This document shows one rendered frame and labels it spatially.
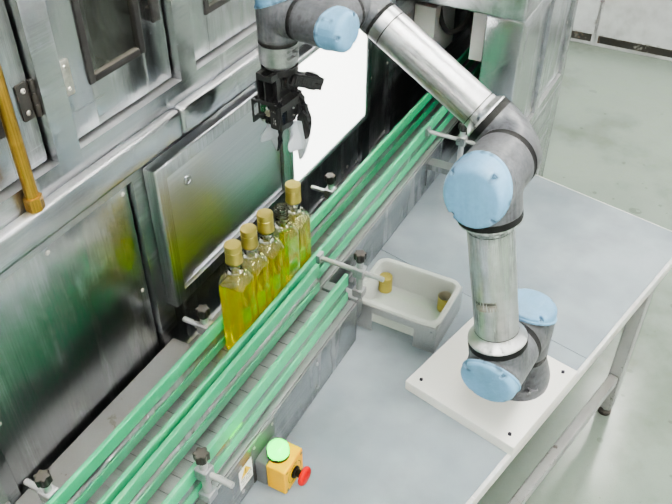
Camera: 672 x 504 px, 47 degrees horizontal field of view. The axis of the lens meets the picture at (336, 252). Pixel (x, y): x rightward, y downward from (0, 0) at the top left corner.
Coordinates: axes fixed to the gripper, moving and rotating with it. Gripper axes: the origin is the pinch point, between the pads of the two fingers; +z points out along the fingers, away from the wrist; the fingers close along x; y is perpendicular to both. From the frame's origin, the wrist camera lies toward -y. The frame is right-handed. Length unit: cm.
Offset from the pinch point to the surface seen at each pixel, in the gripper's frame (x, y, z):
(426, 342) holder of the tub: 31, -8, 48
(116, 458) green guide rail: 2, 61, 33
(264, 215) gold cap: 1.7, 12.3, 8.9
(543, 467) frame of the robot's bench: 60, -33, 106
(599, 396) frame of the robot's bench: 65, -67, 107
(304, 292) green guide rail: 7.0, 7.2, 31.7
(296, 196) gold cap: 1.4, 0.9, 11.4
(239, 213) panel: -12.2, 4.4, 19.3
